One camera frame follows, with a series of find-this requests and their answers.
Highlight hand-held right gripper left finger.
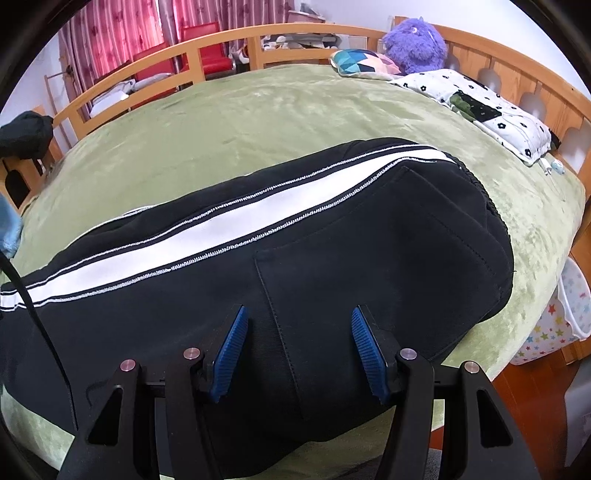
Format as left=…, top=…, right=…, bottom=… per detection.
left=55, top=304, right=250, bottom=480

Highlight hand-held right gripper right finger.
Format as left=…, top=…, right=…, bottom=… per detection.
left=351, top=305, right=541, bottom=480

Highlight black pants with white stripe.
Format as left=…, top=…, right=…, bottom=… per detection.
left=0, top=137, right=515, bottom=480

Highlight star print laundry basket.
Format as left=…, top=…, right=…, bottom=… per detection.
left=510, top=261, right=591, bottom=365

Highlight green plush blanket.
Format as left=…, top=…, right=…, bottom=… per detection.
left=0, top=62, right=587, bottom=480

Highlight blue towel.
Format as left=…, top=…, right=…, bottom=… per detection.
left=0, top=194, right=23, bottom=259

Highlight white floral pillow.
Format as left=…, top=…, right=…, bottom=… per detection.
left=390, top=68, right=552, bottom=166

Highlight white folded cloth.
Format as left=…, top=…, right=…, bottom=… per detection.
left=90, top=78, right=136, bottom=117

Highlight colourful geometric pillow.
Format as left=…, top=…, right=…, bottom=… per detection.
left=329, top=49, right=402, bottom=80

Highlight black garment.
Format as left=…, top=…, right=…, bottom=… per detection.
left=0, top=112, right=55, bottom=160

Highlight red chair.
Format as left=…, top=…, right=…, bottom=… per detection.
left=180, top=23, right=232, bottom=77
left=134, top=48, right=176, bottom=86

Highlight purple plush toy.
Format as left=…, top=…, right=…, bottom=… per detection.
left=383, top=17, right=448, bottom=75

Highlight grey clutter pile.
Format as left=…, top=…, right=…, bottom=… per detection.
left=262, top=33, right=339, bottom=52

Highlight pink striped curtain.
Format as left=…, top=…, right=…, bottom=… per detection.
left=60, top=0, right=296, bottom=100

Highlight white charging cable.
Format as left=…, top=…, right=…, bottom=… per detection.
left=538, top=157, right=566, bottom=201

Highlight wooden bed frame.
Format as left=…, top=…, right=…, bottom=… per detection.
left=0, top=17, right=591, bottom=361

